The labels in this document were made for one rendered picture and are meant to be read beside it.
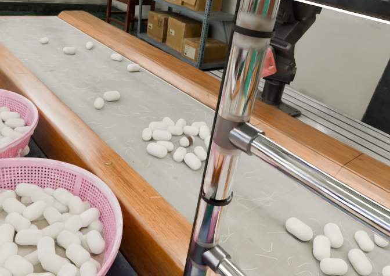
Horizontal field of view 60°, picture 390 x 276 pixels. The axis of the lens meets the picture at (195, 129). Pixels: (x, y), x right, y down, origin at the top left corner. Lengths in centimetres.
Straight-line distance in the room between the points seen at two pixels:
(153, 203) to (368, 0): 33
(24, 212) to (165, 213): 18
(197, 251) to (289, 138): 44
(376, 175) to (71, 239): 51
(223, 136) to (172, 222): 22
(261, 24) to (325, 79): 262
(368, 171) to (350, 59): 208
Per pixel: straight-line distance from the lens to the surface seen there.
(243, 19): 21
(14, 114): 72
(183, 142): 62
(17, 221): 48
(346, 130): 108
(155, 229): 43
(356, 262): 50
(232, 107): 22
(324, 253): 48
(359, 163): 70
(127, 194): 47
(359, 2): 32
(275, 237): 50
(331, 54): 279
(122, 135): 65
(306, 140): 71
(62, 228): 46
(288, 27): 70
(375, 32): 265
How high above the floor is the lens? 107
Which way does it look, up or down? 28 degrees down
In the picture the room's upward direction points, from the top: 10 degrees clockwise
